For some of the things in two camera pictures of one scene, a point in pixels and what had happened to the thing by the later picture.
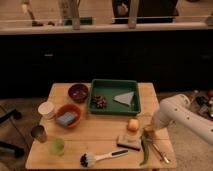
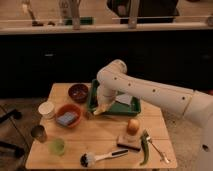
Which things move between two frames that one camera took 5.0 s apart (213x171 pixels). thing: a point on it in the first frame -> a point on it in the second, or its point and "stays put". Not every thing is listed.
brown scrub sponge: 130,141 stays put
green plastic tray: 114,96 stays put
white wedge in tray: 124,98 stays put
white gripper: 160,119 -> 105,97
